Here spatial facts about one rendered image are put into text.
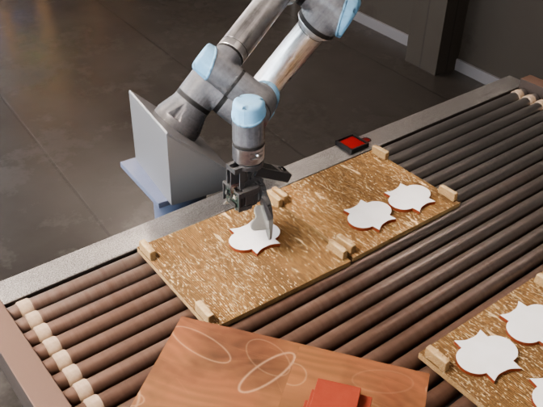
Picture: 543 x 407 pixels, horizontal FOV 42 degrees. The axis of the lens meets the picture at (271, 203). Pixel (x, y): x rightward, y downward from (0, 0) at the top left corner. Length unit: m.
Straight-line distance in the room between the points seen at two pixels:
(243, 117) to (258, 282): 0.40
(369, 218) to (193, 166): 0.52
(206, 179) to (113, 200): 1.62
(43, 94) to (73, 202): 1.26
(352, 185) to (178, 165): 0.50
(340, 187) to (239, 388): 0.86
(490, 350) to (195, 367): 0.64
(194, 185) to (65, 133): 2.29
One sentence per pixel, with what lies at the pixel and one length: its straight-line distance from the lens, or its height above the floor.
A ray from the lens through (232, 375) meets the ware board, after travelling 1.34.
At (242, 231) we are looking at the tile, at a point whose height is 0.95.
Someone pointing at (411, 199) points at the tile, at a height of 0.95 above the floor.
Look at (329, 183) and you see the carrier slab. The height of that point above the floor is 0.94.
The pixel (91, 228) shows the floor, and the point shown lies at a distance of 3.46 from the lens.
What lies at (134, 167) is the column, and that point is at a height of 0.87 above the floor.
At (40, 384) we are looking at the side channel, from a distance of 1.50.
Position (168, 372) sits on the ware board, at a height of 1.04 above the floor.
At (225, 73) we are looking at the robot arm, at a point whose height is 1.36.
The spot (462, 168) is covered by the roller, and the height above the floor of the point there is 0.91.
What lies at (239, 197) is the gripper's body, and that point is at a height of 1.12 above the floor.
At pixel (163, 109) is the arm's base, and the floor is 1.09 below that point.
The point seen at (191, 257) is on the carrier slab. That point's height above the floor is 0.94.
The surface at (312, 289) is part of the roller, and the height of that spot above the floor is 0.92.
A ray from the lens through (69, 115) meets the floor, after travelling 4.46.
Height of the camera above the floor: 2.05
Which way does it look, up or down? 35 degrees down
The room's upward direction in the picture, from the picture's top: 2 degrees clockwise
